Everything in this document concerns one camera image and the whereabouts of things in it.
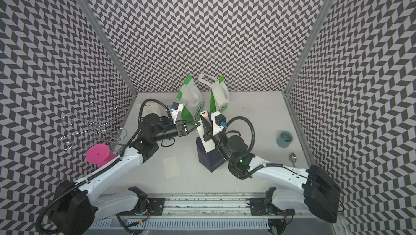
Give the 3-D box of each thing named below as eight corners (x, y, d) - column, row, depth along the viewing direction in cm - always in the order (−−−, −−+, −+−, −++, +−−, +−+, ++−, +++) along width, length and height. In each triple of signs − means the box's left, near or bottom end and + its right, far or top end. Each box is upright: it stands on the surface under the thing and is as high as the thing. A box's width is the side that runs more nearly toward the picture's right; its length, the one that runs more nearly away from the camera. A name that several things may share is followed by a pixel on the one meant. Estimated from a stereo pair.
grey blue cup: (275, 146, 95) (279, 140, 89) (276, 135, 99) (280, 129, 94) (288, 149, 93) (293, 143, 88) (288, 138, 98) (293, 132, 92)
